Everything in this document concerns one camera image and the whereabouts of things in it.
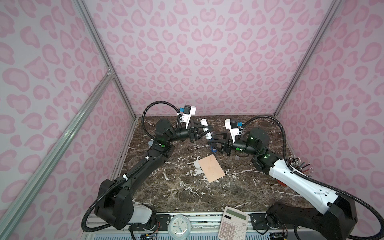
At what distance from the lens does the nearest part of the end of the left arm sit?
0.55m

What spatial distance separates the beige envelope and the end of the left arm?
0.38 meters

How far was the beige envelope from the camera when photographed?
90 centimetres
